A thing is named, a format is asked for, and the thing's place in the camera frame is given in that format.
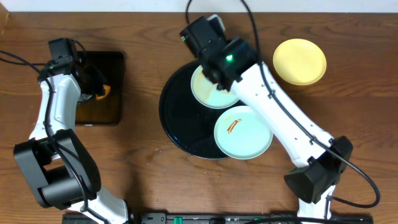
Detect round black serving tray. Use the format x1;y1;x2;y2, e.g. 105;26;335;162
159;61;229;159

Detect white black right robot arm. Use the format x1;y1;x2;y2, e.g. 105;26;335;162
194;38;353;220

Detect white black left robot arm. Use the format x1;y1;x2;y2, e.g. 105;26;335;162
14;63;131;223

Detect orange green sponge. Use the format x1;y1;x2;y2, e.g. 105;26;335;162
95;85;111;100

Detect mint green plate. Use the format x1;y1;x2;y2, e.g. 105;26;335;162
214;106;273;159
190;65;239;109

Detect black rectangular water tray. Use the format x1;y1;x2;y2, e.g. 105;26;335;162
76;51;125;126

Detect yellow plate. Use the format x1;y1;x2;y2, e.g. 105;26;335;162
272;39;327;85

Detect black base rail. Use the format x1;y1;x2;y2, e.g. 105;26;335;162
62;213;375;224

